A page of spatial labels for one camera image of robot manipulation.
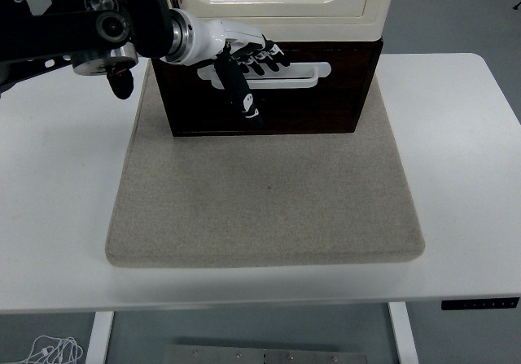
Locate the white cable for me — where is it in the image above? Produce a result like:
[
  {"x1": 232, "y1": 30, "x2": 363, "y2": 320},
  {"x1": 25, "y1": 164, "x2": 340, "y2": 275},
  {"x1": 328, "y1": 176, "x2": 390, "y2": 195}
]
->
[{"x1": 14, "y1": 335, "x2": 85, "y2": 364}]

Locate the black table control panel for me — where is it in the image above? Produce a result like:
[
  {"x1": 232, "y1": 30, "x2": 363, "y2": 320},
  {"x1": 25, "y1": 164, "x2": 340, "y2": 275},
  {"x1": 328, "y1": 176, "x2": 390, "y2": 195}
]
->
[{"x1": 441, "y1": 296, "x2": 521, "y2": 311}]

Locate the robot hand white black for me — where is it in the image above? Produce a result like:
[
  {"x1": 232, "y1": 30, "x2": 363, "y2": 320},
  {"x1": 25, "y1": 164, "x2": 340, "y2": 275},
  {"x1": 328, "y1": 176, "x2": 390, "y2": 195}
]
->
[{"x1": 160, "y1": 8, "x2": 291, "y2": 129}]

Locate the beige felt mat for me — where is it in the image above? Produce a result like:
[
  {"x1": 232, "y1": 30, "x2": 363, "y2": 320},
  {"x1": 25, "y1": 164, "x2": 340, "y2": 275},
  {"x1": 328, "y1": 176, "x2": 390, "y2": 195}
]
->
[{"x1": 105, "y1": 56, "x2": 427, "y2": 268}]

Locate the dark wood drawer housing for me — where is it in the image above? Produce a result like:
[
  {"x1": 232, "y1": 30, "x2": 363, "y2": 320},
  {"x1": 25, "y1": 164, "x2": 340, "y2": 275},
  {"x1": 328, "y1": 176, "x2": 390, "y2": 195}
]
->
[{"x1": 149, "y1": 37, "x2": 385, "y2": 138}]

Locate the white drawer handle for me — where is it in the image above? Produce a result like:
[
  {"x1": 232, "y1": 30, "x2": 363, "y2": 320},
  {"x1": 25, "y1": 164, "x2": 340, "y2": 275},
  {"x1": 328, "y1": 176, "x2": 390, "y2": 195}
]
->
[{"x1": 196, "y1": 61, "x2": 333, "y2": 91}]

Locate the white table leg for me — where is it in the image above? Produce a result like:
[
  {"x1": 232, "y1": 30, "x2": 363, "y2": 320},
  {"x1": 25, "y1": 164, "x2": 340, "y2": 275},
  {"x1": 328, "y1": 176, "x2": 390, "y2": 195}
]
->
[
  {"x1": 85, "y1": 311, "x2": 116, "y2": 364},
  {"x1": 387, "y1": 301, "x2": 420, "y2": 364}
]

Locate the dark wood drawer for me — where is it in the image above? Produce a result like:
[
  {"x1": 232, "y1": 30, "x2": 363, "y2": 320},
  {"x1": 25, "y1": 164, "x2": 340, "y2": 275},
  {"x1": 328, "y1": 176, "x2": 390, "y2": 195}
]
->
[{"x1": 156, "y1": 47, "x2": 374, "y2": 133}]

